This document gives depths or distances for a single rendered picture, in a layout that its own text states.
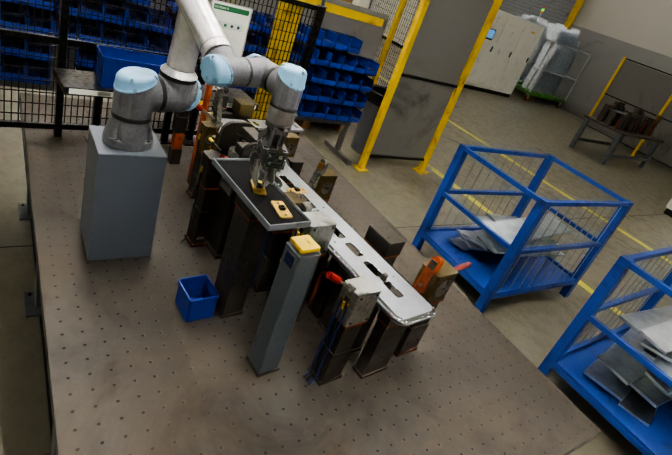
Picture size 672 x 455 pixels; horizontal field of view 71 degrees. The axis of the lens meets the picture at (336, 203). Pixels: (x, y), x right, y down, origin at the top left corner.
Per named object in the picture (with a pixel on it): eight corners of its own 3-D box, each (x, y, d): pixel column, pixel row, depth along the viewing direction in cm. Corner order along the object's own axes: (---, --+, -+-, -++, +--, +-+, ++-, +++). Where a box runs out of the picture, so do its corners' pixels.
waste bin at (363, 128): (394, 162, 550) (418, 104, 518) (361, 160, 520) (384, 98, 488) (371, 142, 584) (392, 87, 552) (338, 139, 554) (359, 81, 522)
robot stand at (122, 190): (87, 260, 155) (98, 153, 137) (79, 226, 169) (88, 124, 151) (150, 256, 167) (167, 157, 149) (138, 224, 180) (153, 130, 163)
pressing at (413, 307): (445, 313, 144) (447, 309, 144) (396, 329, 130) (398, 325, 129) (245, 121, 230) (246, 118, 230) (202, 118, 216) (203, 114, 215)
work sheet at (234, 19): (239, 67, 251) (253, 8, 237) (199, 61, 236) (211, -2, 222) (238, 66, 252) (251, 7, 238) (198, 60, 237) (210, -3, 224)
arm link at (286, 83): (293, 61, 124) (315, 73, 120) (282, 100, 129) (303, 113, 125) (271, 59, 118) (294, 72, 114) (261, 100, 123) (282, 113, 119)
